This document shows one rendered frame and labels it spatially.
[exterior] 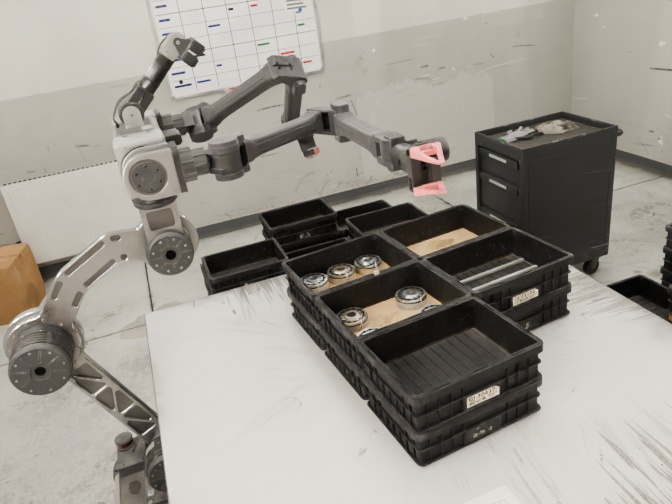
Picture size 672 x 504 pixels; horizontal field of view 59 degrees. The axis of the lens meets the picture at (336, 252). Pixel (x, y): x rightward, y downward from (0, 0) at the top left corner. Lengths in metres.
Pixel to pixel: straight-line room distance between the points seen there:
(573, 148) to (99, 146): 3.20
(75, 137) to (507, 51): 3.58
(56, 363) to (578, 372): 1.56
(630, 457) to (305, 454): 0.81
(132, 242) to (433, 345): 0.99
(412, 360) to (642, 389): 0.64
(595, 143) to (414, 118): 2.14
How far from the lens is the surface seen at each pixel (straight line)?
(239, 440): 1.78
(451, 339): 1.81
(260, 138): 1.63
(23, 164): 4.77
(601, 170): 3.57
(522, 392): 1.67
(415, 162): 1.27
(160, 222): 1.90
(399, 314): 1.94
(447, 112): 5.40
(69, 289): 2.05
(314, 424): 1.77
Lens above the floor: 1.87
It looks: 26 degrees down
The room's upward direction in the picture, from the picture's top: 8 degrees counter-clockwise
